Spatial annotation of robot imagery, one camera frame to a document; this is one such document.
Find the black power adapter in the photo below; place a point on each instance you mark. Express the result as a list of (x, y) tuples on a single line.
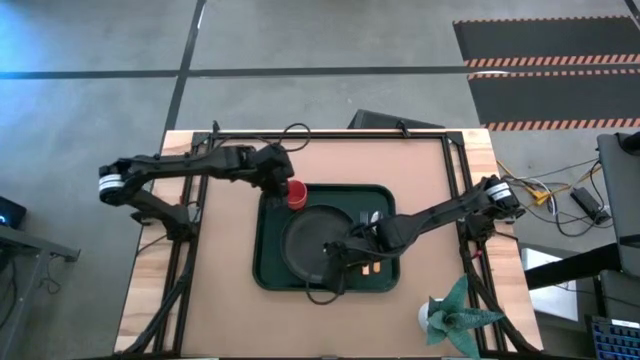
[(590, 205)]

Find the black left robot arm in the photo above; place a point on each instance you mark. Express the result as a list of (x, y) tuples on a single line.
[(175, 162)]

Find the black round plate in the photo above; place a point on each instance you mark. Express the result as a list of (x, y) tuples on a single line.
[(307, 240)]

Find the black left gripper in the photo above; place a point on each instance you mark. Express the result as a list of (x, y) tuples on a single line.
[(275, 170)]

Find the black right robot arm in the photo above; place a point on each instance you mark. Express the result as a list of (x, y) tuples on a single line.
[(440, 210)]

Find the backlit keyboard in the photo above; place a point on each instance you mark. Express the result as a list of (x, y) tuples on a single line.
[(615, 340)]

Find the black floor mat striped edge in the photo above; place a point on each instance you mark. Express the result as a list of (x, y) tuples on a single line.
[(555, 97), (545, 40)]

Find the dark green tray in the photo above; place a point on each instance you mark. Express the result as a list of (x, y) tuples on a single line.
[(270, 270)]

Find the orange plastic cup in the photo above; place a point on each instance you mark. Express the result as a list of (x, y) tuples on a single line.
[(297, 195)]

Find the green succulent plant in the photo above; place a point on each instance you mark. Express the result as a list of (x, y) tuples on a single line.
[(460, 315)]

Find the tan table cover sheet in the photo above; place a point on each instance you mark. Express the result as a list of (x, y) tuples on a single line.
[(225, 300)]

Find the black equipment case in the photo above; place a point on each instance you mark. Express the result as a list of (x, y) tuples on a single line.
[(390, 120)]

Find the black device blue light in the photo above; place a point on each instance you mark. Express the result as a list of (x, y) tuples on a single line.
[(11, 212)]

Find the black desk leg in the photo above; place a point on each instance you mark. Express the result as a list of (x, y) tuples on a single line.
[(570, 267)]

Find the white plant pot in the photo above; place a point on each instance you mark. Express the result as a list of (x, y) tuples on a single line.
[(424, 315)]

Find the grey computer case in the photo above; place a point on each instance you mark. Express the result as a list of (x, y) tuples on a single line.
[(622, 200)]

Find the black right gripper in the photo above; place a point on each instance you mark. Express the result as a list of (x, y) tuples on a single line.
[(352, 250)]

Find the black aluminium table frame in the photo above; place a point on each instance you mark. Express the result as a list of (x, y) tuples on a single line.
[(325, 135)]

